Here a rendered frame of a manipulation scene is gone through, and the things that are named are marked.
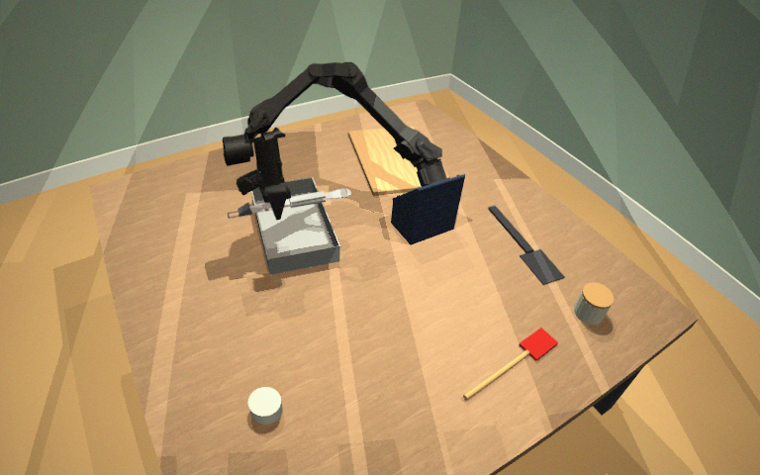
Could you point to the red spatula with wooden handle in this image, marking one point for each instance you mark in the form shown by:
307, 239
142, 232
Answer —
535, 345

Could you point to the dark grey spatula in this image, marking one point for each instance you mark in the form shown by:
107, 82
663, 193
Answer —
538, 262

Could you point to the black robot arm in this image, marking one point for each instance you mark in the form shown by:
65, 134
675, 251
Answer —
348, 79

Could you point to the grey canister with tan lid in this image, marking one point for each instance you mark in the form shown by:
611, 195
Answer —
594, 303

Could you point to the light wooden board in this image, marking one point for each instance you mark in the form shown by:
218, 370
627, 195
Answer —
385, 170

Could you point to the white short cylinder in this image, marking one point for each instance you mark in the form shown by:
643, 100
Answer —
265, 405

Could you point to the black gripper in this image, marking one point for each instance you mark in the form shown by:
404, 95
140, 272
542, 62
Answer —
271, 173

